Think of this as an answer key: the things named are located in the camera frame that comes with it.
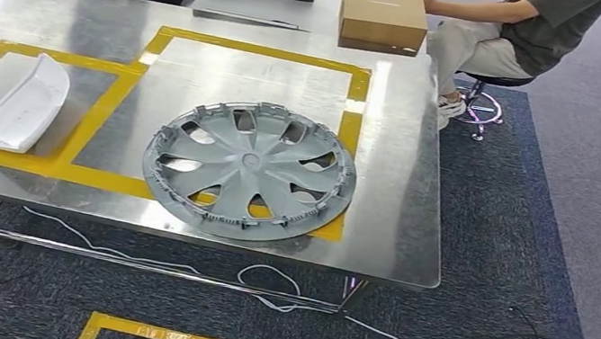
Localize person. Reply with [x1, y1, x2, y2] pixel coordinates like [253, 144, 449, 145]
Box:
[339, 0, 601, 155]

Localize black seat chrome stool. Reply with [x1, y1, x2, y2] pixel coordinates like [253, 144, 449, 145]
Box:
[444, 66, 535, 149]

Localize stainless steel workbench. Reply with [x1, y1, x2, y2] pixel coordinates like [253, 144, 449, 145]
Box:
[0, 0, 479, 329]

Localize brown cardboard box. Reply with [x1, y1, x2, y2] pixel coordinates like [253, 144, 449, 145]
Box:
[335, 0, 434, 53]

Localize large yellow tape frame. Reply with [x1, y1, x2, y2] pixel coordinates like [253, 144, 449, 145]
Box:
[45, 11, 374, 245]

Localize grey plastic wheel hubcap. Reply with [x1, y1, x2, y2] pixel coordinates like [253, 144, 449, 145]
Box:
[131, 85, 368, 258]

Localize white plastic trim part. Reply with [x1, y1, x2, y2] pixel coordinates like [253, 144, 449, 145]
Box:
[0, 46, 76, 160]

